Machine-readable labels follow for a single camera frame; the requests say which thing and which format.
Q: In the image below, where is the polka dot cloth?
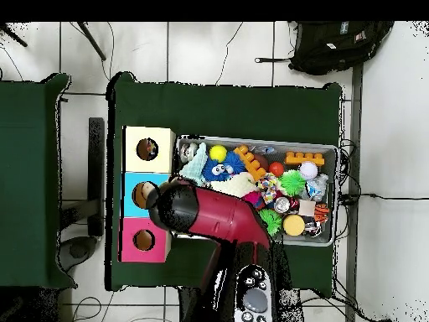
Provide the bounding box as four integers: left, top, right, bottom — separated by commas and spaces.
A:
142, 138, 159, 160

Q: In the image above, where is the wooden box with three holes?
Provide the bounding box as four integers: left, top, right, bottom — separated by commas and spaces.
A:
119, 126, 176, 263

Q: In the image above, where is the shallow clear mesh bin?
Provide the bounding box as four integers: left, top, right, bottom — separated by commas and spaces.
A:
170, 134, 339, 247

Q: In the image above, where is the blue spiky toy with eyes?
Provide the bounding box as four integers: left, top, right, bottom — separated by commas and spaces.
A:
200, 151, 247, 182

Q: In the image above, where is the mint green knitted cloth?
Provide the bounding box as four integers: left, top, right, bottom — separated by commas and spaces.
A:
178, 142, 209, 187

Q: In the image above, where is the cream knitted cloth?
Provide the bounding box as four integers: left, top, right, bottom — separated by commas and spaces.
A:
210, 172, 259, 199

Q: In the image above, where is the yellow ball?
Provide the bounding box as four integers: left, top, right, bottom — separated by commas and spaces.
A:
209, 144, 228, 163

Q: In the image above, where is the long orange toy block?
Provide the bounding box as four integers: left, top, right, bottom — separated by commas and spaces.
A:
233, 144, 268, 182

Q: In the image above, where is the orange ball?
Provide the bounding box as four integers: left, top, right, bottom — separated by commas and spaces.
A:
268, 161, 286, 178

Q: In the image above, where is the dark green tablecloth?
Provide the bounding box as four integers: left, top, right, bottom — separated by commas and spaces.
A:
0, 72, 78, 290
105, 71, 344, 292

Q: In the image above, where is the green spiky ball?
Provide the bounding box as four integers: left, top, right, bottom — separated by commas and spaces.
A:
259, 208, 283, 237

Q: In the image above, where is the white baseball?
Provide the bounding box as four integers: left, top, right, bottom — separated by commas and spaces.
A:
298, 161, 318, 181

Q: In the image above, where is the black upright panel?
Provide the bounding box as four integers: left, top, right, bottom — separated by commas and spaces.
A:
87, 117, 106, 237

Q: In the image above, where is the grey stand base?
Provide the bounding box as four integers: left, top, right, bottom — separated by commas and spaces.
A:
58, 236, 99, 273

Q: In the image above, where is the black backpack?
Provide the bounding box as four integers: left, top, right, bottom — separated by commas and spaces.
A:
253, 21, 395, 76

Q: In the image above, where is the black tripod leg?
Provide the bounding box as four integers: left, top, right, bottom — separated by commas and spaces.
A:
77, 21, 107, 62
0, 23, 28, 48

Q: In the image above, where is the black power cable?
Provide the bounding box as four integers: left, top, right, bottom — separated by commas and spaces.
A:
359, 193, 429, 201

